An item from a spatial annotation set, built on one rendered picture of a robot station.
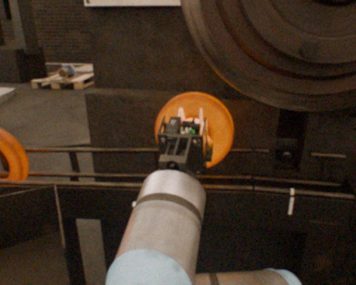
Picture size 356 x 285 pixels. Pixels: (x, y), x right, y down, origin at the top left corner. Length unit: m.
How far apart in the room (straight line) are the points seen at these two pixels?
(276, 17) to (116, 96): 0.41
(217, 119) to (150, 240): 0.31
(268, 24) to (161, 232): 0.32
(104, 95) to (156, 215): 0.44
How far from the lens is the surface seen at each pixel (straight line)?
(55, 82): 5.09
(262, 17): 0.47
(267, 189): 0.65
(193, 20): 0.56
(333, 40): 0.49
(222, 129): 0.58
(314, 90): 0.57
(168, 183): 0.38
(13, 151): 0.83
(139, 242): 0.34
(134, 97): 0.71
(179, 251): 0.34
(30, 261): 0.69
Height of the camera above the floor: 1.04
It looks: 22 degrees down
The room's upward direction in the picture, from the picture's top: straight up
